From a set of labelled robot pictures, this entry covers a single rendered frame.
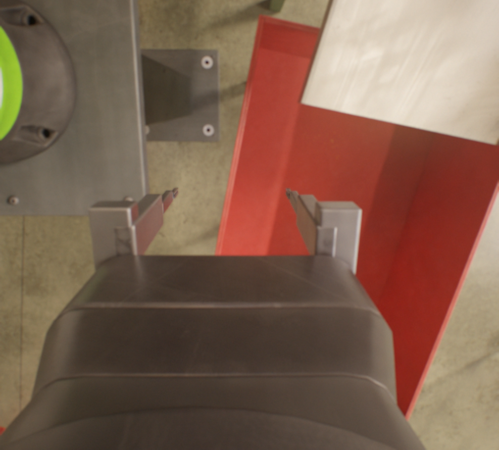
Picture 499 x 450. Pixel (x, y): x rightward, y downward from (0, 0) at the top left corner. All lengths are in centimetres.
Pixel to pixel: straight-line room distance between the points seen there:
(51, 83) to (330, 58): 28
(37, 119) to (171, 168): 98
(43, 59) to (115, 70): 6
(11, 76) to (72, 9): 10
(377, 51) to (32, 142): 35
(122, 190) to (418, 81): 34
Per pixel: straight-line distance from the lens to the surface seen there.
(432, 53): 45
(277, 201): 74
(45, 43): 36
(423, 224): 77
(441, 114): 49
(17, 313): 176
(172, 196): 15
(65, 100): 36
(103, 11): 37
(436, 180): 76
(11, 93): 31
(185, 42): 129
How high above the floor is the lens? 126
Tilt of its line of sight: 75 degrees down
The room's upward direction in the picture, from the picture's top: 175 degrees clockwise
